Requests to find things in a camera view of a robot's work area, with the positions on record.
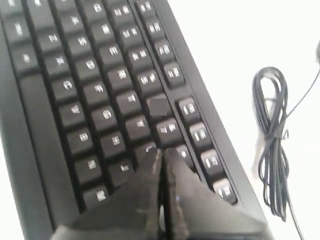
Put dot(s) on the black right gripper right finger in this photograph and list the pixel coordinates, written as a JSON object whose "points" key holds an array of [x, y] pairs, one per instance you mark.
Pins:
{"points": [[193, 212]]}

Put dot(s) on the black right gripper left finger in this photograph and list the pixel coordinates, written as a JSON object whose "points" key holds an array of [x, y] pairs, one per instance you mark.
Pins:
{"points": [[131, 213]]}

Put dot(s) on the black acer keyboard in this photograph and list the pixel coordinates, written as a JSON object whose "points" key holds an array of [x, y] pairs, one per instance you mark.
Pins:
{"points": [[87, 89]]}

